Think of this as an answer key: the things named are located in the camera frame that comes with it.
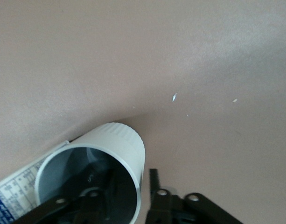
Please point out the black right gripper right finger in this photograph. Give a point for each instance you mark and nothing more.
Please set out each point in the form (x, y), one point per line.
(156, 200)

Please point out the beige mug grey inside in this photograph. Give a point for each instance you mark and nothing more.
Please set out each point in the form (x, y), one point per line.
(124, 137)

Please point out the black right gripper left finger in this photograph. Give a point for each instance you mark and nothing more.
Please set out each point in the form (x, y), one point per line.
(114, 191)

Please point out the blue white milk carton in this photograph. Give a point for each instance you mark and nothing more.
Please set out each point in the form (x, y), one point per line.
(14, 186)

